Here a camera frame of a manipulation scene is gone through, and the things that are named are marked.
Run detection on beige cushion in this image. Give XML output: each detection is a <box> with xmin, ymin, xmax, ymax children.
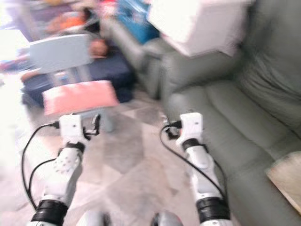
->
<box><xmin>265</xmin><ymin>151</ymin><xmax>301</xmax><ymax>211</ymax></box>

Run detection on pale blue plastic child chair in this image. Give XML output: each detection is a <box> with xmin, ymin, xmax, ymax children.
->
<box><xmin>29</xmin><ymin>33</ymin><xmax>116</xmax><ymax>132</ymax></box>

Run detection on navy floor mattress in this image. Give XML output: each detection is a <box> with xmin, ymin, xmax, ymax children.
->
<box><xmin>21</xmin><ymin>51</ymin><xmax>135</xmax><ymax>108</ymax></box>

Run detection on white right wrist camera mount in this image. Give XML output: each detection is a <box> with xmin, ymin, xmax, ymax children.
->
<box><xmin>179</xmin><ymin>112</ymin><xmax>204</xmax><ymax>142</ymax></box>

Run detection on pink rectangular pillow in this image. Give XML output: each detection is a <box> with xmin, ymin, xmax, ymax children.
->
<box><xmin>42</xmin><ymin>80</ymin><xmax>119</xmax><ymax>117</ymax></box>

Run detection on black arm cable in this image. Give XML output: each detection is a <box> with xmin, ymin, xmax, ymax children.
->
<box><xmin>21</xmin><ymin>122</ymin><xmax>60</xmax><ymax>211</ymax></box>
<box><xmin>158</xmin><ymin>121</ymin><xmax>227</xmax><ymax>199</ymax></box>

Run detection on grey leather sofa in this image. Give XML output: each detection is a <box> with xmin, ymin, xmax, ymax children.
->
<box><xmin>101</xmin><ymin>0</ymin><xmax>301</xmax><ymax>226</ymax></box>

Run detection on large white box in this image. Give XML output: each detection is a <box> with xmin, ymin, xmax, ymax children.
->
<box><xmin>147</xmin><ymin>0</ymin><xmax>251</xmax><ymax>58</ymax></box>

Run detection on grey robot leg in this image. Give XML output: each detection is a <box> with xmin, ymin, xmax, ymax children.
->
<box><xmin>75</xmin><ymin>210</ymin><xmax>111</xmax><ymax>226</ymax></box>
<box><xmin>151</xmin><ymin>211</ymin><xmax>184</xmax><ymax>226</ymax></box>

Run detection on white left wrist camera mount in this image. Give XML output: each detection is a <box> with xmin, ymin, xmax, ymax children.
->
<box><xmin>58</xmin><ymin>114</ymin><xmax>86</xmax><ymax>145</ymax></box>

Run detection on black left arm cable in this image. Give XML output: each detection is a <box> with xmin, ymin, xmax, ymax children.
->
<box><xmin>21</xmin><ymin>122</ymin><xmax>60</xmax><ymax>211</ymax></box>

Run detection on grey robot right leg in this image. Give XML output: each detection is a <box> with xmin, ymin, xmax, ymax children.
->
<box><xmin>151</xmin><ymin>211</ymin><xmax>184</xmax><ymax>226</ymax></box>

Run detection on grey robot left leg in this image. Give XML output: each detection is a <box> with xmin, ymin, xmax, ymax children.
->
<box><xmin>75</xmin><ymin>210</ymin><xmax>111</xmax><ymax>226</ymax></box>

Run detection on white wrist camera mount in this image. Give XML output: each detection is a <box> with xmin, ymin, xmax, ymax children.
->
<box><xmin>58</xmin><ymin>114</ymin><xmax>86</xmax><ymax>145</ymax></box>
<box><xmin>179</xmin><ymin>112</ymin><xmax>204</xmax><ymax>142</ymax></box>

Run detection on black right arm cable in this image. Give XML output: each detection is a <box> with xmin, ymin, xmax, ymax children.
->
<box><xmin>158</xmin><ymin>121</ymin><xmax>227</xmax><ymax>199</ymax></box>

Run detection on blue cushion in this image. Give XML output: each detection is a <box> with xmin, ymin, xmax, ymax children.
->
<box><xmin>115</xmin><ymin>0</ymin><xmax>160</xmax><ymax>45</ymax></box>

